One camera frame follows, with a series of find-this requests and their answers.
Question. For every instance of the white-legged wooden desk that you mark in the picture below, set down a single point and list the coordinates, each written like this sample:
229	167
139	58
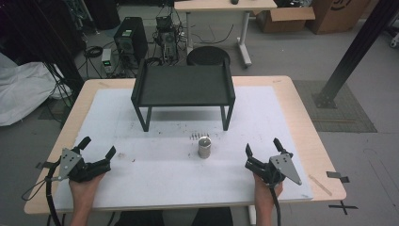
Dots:
219	4

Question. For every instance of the black metal post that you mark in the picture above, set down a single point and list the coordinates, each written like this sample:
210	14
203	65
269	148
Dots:
357	47

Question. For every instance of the black round stool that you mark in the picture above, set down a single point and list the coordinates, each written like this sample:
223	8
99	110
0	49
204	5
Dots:
207	56

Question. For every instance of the silver metal cup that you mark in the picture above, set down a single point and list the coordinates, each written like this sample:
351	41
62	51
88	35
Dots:
204	148

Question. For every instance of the grey power supply unit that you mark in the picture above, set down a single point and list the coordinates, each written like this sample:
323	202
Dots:
107	61

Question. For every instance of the row of small screws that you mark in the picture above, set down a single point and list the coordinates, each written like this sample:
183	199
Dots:
199	136

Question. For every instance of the white foam mat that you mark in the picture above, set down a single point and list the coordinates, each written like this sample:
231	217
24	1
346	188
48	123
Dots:
175	175

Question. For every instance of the light wooden table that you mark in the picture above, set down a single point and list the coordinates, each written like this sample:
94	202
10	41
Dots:
309	132

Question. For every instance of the black metal stand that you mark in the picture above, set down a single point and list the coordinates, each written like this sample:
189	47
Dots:
47	37

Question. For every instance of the white cloth sheet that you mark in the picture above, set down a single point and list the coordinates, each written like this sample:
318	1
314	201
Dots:
22	91

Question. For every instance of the black computer tower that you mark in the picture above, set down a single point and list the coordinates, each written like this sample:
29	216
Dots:
131	37

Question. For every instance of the large printed cardboard box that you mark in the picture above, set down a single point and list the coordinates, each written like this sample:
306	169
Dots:
335	15

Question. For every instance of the person's legs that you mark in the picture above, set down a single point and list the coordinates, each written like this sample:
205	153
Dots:
141	218

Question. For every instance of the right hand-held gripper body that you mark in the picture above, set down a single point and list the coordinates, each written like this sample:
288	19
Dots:
276	168

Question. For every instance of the black metal rack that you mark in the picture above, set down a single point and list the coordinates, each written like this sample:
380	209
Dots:
183	84

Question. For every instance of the thin wooden stick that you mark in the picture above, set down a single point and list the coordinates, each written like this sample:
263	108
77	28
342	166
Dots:
320	185

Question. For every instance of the open computer case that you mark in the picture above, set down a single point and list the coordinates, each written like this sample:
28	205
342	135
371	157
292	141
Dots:
167	39

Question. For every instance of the person's right hand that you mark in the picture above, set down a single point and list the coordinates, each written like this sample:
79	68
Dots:
263	191

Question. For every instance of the grey floor mat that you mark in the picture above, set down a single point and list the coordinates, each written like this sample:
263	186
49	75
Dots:
345	119

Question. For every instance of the open cardboard box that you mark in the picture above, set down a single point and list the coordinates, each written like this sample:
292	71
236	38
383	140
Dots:
284	20

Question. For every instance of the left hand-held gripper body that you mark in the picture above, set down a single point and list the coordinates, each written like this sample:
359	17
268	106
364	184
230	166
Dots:
75	166

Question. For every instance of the person's left hand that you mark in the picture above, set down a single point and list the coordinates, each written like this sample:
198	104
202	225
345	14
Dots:
84	190

